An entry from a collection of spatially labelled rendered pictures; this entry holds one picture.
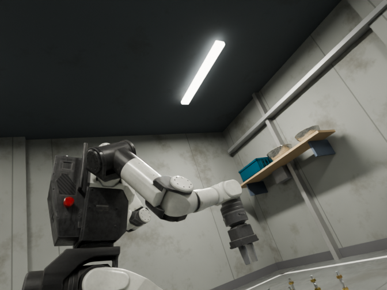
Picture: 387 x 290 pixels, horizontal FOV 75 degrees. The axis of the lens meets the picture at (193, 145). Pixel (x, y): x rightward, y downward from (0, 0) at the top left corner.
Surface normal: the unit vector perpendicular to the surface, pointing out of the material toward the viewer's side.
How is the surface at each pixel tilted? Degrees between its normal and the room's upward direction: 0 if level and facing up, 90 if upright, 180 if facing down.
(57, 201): 91
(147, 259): 90
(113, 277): 90
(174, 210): 134
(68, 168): 93
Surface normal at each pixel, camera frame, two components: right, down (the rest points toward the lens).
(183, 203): 0.02, 0.35
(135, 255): 0.40, -0.50
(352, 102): -0.87, 0.06
